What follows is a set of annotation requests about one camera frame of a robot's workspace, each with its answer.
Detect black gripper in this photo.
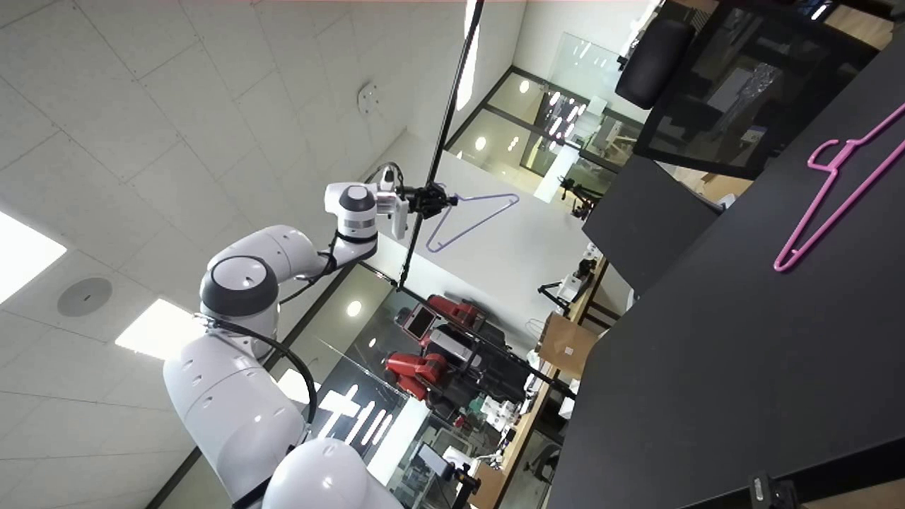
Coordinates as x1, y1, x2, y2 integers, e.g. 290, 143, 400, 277
403, 180, 460, 221

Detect red background robot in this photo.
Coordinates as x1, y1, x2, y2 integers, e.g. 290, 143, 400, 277
378, 292, 494, 405

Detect dark glass cabinet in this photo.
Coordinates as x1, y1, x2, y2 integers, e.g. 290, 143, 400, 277
634, 0, 882, 180

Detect round ceiling speaker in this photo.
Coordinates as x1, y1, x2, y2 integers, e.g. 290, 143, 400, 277
57, 275, 116, 318

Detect brown cardboard box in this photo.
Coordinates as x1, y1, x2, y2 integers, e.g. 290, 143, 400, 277
536, 313, 603, 382

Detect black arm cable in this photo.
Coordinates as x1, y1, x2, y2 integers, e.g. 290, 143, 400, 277
201, 161, 407, 423

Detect blue wire hanger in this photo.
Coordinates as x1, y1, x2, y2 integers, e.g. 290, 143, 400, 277
422, 190, 523, 258

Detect white smoke detector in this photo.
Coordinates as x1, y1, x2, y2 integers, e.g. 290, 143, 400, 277
352, 79, 383, 116

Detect black clamp mount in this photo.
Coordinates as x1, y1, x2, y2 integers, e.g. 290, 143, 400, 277
747, 474, 800, 509

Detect pink plastic hanger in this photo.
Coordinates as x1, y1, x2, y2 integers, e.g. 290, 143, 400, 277
772, 98, 905, 277

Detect black office chair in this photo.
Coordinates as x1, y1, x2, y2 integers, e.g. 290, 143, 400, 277
614, 17, 699, 109

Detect square ceiling light panel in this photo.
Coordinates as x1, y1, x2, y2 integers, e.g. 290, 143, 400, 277
0, 210, 71, 306
113, 297, 212, 365

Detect black panel board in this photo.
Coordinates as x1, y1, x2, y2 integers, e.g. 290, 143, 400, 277
580, 152, 724, 297

